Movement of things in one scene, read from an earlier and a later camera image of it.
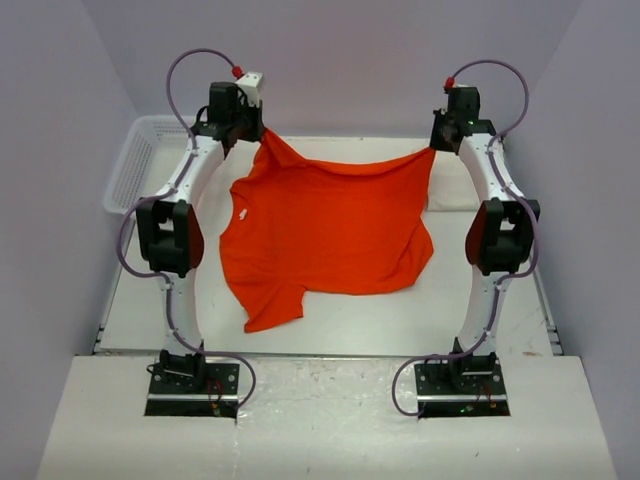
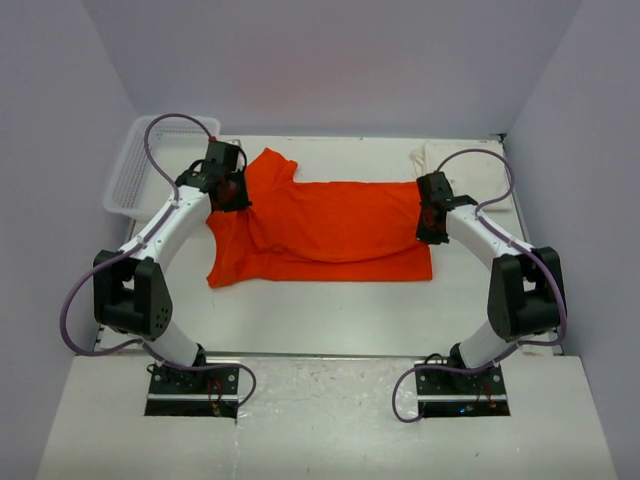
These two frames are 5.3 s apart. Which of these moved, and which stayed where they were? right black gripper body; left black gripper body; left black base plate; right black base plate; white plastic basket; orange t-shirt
Moved: orange t-shirt; left black gripper body; right black gripper body
Stayed: right black base plate; white plastic basket; left black base plate
